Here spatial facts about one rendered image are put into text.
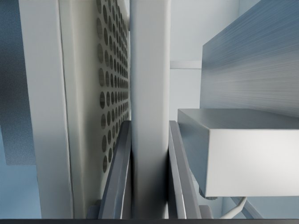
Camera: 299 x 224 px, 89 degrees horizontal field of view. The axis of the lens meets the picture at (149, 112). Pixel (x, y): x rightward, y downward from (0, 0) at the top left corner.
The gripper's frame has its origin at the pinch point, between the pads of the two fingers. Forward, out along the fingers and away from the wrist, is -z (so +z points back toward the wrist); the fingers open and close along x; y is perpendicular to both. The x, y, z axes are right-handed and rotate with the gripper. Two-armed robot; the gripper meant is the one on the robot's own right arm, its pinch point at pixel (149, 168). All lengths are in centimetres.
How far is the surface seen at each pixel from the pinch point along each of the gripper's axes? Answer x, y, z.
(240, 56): -28, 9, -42
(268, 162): -17.0, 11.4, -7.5
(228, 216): -11.3, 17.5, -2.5
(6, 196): 98, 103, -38
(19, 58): 19.5, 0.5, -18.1
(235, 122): -13.8, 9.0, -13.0
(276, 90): -27.9, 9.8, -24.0
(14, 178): 98, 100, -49
